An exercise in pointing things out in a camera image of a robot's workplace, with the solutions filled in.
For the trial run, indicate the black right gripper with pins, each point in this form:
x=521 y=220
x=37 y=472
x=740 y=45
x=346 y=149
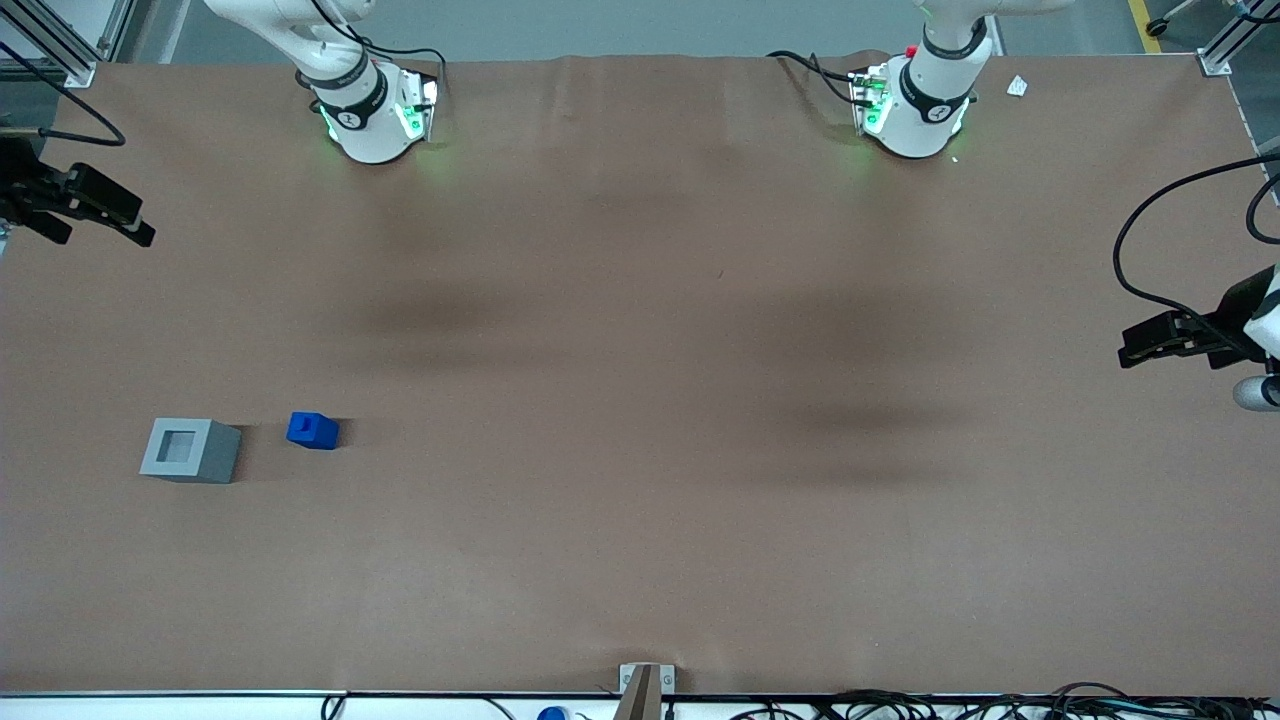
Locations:
x=22 y=190

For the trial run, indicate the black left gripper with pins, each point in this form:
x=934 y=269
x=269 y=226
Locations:
x=1229 y=318

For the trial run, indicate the blue plastic part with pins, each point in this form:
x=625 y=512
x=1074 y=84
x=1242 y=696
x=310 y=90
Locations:
x=310 y=432

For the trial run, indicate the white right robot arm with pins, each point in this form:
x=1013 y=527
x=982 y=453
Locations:
x=370 y=125

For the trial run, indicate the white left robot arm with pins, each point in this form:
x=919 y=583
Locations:
x=920 y=120

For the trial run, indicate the gray square base block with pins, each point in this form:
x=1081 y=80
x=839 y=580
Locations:
x=215 y=455

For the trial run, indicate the small white paper tag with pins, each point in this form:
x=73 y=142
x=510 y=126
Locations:
x=1017 y=86

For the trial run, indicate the black caster wheel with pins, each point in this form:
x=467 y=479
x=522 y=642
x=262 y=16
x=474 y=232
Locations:
x=1157 y=27

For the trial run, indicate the brown table cover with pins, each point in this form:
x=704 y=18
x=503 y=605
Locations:
x=640 y=400

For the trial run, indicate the aluminium frame profile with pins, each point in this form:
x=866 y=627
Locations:
x=75 y=68
x=1215 y=62

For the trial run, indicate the white table edge rail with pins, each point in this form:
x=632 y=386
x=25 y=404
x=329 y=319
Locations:
x=200 y=708

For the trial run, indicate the metal bracket with post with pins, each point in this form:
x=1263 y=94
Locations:
x=640 y=695

